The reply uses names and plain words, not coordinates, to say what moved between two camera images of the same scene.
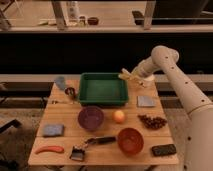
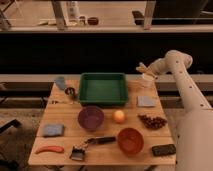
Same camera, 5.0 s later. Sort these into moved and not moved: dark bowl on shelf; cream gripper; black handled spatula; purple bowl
Moved: cream gripper
Not moved: black handled spatula; dark bowl on shelf; purple bowl
